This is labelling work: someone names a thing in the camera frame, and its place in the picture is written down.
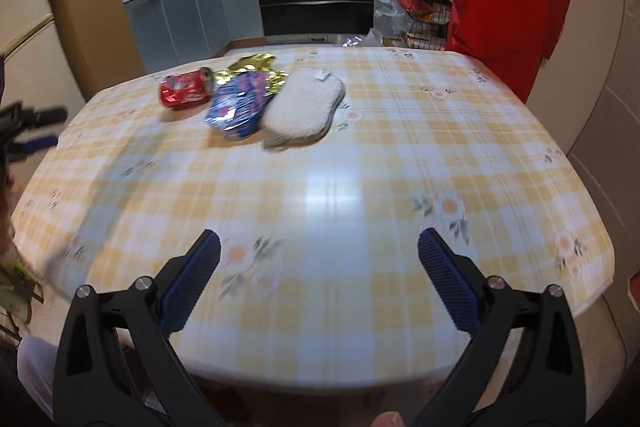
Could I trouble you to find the white fluffy pad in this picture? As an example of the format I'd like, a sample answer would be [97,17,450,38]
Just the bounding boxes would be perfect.
[261,67,347,150]

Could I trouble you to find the cream refrigerator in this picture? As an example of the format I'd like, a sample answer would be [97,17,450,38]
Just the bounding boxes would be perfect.
[0,0,95,130]

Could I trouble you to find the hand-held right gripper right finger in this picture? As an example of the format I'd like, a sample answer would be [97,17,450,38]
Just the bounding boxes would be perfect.
[410,228,586,427]

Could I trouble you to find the blue snack packet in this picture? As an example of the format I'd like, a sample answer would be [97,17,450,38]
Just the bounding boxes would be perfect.
[202,71,274,142]

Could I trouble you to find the grey kitchen cabinets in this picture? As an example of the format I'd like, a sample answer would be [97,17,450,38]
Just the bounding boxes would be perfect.
[122,0,266,64]

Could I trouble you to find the wire snack rack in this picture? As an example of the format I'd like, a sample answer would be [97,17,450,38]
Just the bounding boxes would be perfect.
[395,0,457,52]

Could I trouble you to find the gold foil wrapper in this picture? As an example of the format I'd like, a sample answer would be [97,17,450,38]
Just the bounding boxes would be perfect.
[227,53,291,96]

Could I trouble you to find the crumpled clear plastic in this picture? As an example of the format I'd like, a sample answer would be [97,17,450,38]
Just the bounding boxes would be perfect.
[340,27,387,50]

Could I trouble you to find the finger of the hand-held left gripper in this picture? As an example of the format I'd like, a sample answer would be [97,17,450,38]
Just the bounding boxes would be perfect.
[7,134,59,158]
[0,103,69,130]

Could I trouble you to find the crushed red can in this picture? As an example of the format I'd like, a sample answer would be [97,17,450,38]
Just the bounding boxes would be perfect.
[159,67,217,109]

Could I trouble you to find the yellow checked tablecloth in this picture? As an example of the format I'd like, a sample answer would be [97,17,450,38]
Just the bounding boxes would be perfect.
[10,47,616,397]

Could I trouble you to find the person's left leg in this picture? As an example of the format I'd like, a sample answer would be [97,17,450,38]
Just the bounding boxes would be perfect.
[16,336,57,419]

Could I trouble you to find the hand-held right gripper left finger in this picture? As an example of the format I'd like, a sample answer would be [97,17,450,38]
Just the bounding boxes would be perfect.
[52,229,236,427]

